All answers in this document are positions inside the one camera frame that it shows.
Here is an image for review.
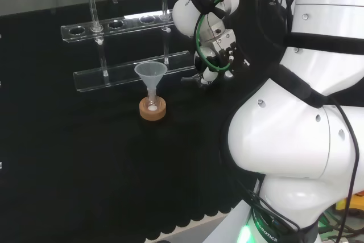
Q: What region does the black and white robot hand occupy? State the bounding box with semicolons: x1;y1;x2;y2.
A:
194;30;251;87

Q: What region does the translucent plastic funnel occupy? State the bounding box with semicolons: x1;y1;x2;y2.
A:
134;61;168;99

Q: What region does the clear acrylic funnel stand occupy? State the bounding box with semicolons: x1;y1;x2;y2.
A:
60;0;197;94

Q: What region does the small round-bottom glass flask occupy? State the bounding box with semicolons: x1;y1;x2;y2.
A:
143;90;160;113

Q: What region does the black cloth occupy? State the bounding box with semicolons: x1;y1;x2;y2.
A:
0;0;285;241

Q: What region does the yellow stop button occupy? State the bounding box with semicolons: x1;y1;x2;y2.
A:
336;192;364;217

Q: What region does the cork ring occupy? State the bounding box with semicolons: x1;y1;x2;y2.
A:
138;97;167;121

